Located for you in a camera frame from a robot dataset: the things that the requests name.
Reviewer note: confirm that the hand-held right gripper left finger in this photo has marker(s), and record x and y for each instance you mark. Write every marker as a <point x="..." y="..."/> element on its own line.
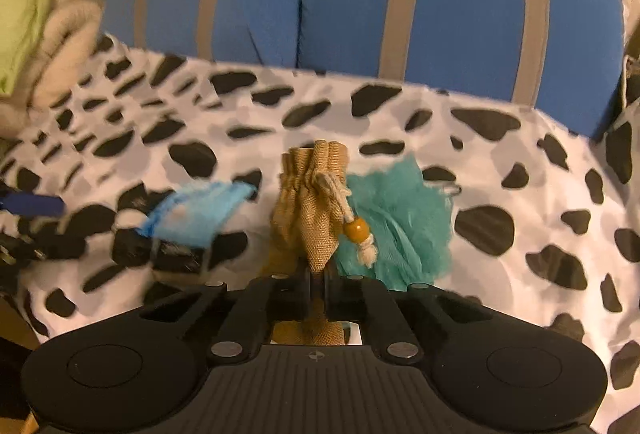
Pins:
<point x="299" y="300"/>

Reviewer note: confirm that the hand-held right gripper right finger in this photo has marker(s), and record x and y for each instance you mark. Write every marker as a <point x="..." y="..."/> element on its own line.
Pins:
<point x="336" y="300"/>

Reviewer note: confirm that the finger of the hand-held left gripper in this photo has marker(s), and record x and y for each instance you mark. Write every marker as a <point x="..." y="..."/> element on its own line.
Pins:
<point x="27" y="251"/>
<point x="35" y="205"/>

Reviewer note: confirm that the teal mesh bath loofah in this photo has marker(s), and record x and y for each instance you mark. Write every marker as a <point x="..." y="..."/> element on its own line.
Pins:
<point x="400" y="224"/>

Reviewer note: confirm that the light blue cloth piece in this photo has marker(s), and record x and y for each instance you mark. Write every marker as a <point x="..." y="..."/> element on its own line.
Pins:
<point x="200" y="214"/>

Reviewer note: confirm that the brown cardboard box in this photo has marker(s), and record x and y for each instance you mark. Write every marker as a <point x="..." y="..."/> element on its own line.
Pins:
<point x="12" y="329"/>

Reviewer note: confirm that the beige quilted blanket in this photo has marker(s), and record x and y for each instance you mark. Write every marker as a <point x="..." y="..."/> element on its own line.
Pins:
<point x="65" y="38"/>

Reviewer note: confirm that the cow print blanket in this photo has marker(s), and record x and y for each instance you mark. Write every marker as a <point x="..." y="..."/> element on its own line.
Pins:
<point x="500" y="194"/>

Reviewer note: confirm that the wide blue striped cushion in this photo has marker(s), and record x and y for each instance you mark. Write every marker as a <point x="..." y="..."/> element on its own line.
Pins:
<point x="465" y="8"/>

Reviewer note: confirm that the silver foil sheet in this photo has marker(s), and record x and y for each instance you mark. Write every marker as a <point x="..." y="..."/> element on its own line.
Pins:
<point x="631" y="13"/>

